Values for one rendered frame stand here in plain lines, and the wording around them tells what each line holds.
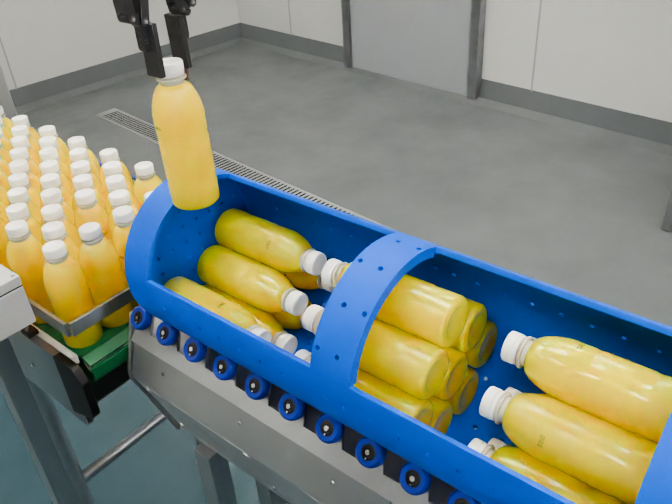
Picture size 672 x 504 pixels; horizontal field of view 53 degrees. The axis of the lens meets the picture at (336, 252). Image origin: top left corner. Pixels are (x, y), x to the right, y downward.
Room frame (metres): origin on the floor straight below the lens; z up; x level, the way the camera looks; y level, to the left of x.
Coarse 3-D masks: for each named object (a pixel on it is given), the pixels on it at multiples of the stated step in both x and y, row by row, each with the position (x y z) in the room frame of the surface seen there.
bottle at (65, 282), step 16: (64, 256) 1.01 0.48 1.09; (48, 272) 0.99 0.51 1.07; (64, 272) 0.99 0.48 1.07; (80, 272) 1.01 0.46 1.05; (48, 288) 0.98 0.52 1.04; (64, 288) 0.98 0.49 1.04; (80, 288) 0.99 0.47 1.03; (64, 304) 0.98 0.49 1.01; (80, 304) 0.99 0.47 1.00; (64, 320) 0.98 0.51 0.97; (64, 336) 0.98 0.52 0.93; (80, 336) 0.98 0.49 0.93; (96, 336) 0.99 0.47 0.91
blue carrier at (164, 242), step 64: (256, 192) 1.07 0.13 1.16; (128, 256) 0.91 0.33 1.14; (192, 256) 1.01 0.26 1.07; (384, 256) 0.73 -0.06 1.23; (448, 256) 0.74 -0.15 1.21; (192, 320) 0.80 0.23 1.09; (320, 320) 0.67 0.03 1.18; (512, 320) 0.76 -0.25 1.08; (576, 320) 0.69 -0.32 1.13; (640, 320) 0.58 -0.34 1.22; (320, 384) 0.64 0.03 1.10; (512, 384) 0.71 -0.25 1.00; (448, 448) 0.51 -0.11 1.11
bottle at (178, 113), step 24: (168, 96) 0.88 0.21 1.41; (192, 96) 0.89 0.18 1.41; (168, 120) 0.87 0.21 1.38; (192, 120) 0.87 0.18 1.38; (168, 144) 0.87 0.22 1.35; (192, 144) 0.87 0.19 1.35; (168, 168) 0.87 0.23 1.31; (192, 168) 0.87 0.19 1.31; (192, 192) 0.86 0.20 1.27; (216, 192) 0.89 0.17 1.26
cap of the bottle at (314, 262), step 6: (312, 252) 0.90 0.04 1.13; (318, 252) 0.90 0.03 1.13; (306, 258) 0.89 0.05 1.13; (312, 258) 0.88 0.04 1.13; (318, 258) 0.89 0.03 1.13; (324, 258) 0.90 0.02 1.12; (306, 264) 0.88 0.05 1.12; (312, 264) 0.88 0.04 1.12; (318, 264) 0.89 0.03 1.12; (324, 264) 0.90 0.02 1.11; (306, 270) 0.88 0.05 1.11; (312, 270) 0.88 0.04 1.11; (318, 270) 0.89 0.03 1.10
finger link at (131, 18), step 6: (114, 0) 0.86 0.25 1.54; (120, 0) 0.86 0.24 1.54; (126, 0) 0.86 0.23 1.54; (114, 6) 0.87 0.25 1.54; (120, 6) 0.86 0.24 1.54; (126, 6) 0.85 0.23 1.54; (132, 6) 0.86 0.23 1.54; (120, 12) 0.86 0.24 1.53; (126, 12) 0.85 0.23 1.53; (132, 12) 0.86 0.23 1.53; (132, 18) 0.86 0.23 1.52; (132, 24) 0.86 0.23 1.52
